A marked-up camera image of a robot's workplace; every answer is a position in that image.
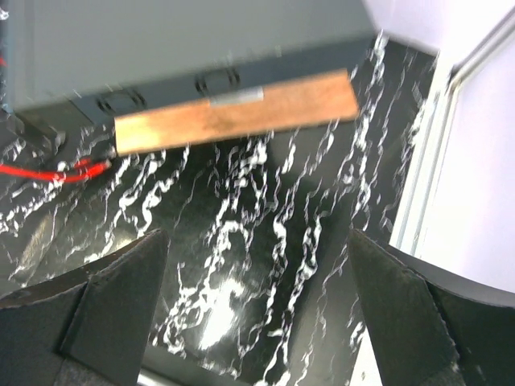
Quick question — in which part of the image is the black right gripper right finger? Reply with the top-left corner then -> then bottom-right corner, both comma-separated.
348,230 -> 514,385

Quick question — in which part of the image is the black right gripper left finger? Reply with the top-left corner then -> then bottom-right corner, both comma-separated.
1,230 -> 169,385

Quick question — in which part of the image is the red ethernet cable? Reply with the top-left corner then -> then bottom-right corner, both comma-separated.
0,158 -> 113,184

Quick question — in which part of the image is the grey network switch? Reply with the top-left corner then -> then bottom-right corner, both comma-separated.
4,1 -> 376,121

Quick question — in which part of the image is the wooden board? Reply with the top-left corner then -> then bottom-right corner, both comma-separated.
114,70 -> 359,155

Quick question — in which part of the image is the aluminium frame rail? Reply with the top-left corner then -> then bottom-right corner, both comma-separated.
390,7 -> 514,256

